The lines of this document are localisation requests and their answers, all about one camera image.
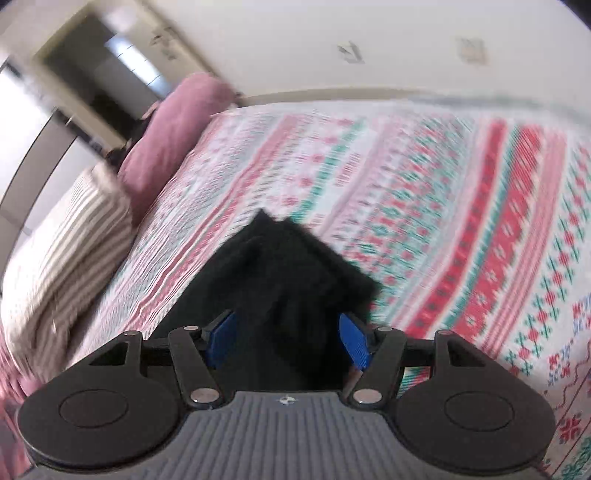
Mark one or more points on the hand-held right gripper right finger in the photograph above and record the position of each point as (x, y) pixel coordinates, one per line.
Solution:
(353, 344)

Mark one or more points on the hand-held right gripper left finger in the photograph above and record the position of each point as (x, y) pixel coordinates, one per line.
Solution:
(221, 339)

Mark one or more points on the black pants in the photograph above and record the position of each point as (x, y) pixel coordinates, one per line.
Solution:
(286, 277)

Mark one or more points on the patterned bed sheet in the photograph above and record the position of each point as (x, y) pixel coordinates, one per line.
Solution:
(438, 207)

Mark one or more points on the striped pillow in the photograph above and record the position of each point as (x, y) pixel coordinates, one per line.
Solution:
(69, 240)

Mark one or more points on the mauve pink blanket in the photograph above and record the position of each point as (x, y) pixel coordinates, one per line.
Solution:
(171, 134)

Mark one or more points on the white wardrobe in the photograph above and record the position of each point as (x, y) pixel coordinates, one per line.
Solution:
(27, 138)

